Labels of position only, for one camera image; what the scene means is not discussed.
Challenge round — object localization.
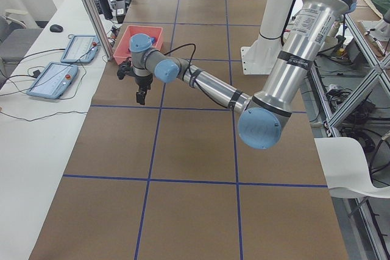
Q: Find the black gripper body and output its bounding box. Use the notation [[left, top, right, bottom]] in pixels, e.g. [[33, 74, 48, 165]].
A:
[[117, 60, 153, 105]]

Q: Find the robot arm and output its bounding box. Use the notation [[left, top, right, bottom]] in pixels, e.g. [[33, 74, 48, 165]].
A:
[[117, 0, 356, 149]]

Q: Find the pink plastic box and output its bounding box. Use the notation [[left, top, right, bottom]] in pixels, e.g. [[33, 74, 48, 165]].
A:
[[113, 25, 163, 65]]

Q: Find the upper teach pendant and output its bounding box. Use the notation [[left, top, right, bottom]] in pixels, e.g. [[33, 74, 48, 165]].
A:
[[60, 35, 100, 63]]

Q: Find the teach pendant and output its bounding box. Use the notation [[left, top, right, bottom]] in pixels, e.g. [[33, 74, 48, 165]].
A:
[[26, 62, 79, 99], [60, 35, 100, 63]]

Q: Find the black bottle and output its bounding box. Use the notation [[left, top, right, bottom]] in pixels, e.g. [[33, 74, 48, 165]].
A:
[[98, 0, 113, 20]]

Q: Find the lower teach pendant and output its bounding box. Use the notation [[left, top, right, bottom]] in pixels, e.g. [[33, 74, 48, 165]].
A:
[[26, 62, 79, 99]]

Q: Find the black computer mouse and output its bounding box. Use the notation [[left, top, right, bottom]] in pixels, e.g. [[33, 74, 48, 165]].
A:
[[49, 24, 63, 33]]

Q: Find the aluminium frame post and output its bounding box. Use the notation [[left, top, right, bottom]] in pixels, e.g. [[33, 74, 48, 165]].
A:
[[82, 0, 113, 61]]

